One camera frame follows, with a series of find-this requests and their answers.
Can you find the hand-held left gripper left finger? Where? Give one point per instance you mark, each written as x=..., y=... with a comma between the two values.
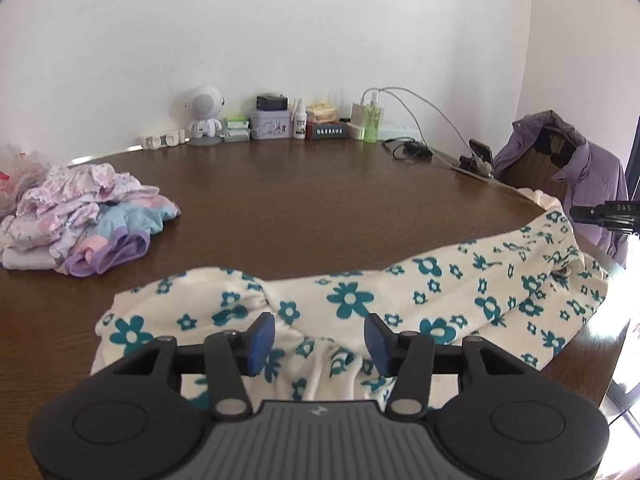
x=260, y=342

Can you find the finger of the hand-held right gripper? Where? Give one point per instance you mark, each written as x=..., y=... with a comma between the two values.
x=587, y=213

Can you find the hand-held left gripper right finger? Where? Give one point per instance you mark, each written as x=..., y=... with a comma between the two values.
x=380, y=342

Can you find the cream garment with teal flowers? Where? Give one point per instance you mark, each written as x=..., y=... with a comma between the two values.
x=350, y=300

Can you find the pile of pastel clothes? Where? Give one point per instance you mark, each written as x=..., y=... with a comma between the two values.
x=75, y=195

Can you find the purple jacket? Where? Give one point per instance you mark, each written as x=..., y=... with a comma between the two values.
x=595, y=185

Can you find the cream cloth on chair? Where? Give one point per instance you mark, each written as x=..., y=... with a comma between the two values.
x=542, y=197

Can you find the wooden chair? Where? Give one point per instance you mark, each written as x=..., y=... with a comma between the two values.
x=535, y=170

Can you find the phone on black stand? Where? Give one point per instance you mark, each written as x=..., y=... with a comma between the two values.
x=480, y=157

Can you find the pastel garment with purple trim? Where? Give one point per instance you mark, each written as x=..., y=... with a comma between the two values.
x=120, y=240

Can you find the green and white box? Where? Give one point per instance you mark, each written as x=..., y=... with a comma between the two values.
x=236, y=130

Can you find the red and dark cardboard box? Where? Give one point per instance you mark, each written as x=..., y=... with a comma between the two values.
x=327, y=131

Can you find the green liquid bottle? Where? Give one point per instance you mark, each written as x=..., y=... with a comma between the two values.
x=372, y=125

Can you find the white tin with black box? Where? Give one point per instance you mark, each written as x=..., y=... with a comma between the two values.
x=270, y=125

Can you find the white spray bottle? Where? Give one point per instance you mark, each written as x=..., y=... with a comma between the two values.
x=299, y=122

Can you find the white plastic clips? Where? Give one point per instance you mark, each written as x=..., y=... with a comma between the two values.
x=160, y=140

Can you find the white charger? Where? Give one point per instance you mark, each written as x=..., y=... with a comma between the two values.
x=359, y=112

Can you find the yellow tissue pack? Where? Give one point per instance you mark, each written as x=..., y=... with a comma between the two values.
x=321, y=108
x=322, y=117

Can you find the black box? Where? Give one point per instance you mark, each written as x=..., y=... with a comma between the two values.
x=272, y=102

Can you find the white robot-shaped speaker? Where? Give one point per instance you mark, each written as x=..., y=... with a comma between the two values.
x=200, y=105

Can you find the pale pink folded cloth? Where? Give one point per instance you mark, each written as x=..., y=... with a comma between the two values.
x=25, y=259

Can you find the clear plastic bag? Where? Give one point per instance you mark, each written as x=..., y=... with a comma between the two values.
x=20, y=175

